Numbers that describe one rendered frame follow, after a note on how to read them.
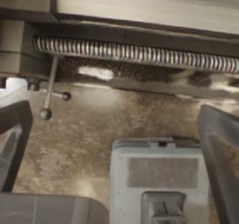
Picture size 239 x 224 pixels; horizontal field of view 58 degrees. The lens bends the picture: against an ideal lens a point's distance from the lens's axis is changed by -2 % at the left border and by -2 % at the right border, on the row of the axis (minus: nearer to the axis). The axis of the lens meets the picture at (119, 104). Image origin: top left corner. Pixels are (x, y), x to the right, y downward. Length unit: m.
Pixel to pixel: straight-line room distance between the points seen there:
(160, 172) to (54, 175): 0.68
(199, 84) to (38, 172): 1.08
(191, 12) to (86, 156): 1.09
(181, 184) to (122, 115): 0.51
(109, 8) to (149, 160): 0.80
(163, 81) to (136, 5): 0.49
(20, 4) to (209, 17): 0.40
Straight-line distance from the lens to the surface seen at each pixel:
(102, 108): 1.34
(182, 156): 1.16
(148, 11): 0.52
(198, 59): 0.63
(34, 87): 0.78
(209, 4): 0.54
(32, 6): 0.51
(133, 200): 1.21
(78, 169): 1.44
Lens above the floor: 1.32
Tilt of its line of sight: 86 degrees down
